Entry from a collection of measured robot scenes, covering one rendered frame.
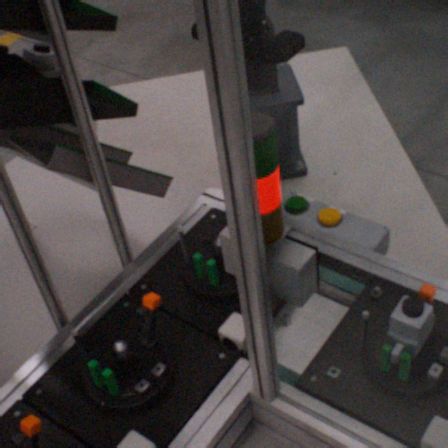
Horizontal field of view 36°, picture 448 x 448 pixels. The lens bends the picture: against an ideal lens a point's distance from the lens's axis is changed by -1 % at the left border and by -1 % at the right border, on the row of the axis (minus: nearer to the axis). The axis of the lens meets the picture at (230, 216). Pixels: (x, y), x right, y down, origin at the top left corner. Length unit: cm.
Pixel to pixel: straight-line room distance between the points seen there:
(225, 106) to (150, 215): 84
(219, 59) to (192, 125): 109
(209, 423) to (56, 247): 61
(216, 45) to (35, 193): 106
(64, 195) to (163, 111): 37
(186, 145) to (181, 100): 20
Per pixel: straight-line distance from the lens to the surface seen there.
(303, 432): 104
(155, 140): 170
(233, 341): 107
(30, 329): 134
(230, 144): 69
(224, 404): 103
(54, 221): 154
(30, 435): 96
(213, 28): 62
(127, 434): 102
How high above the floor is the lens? 183
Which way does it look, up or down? 42 degrees down
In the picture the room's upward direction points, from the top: 9 degrees counter-clockwise
